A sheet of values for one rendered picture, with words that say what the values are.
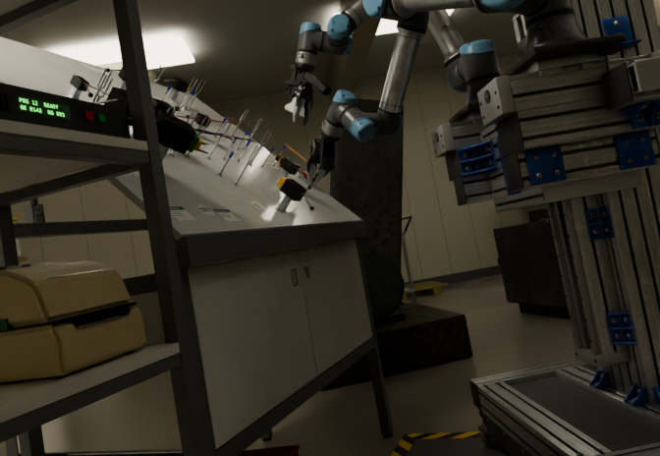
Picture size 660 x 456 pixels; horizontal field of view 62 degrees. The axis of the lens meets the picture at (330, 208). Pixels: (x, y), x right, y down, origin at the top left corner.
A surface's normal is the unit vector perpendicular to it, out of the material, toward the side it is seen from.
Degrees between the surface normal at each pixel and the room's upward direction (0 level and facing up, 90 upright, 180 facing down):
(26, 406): 90
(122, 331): 90
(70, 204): 90
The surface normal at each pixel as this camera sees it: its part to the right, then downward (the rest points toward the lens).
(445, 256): 0.06, -0.07
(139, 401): -0.38, 0.00
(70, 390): 0.91, -0.18
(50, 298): 0.83, -0.48
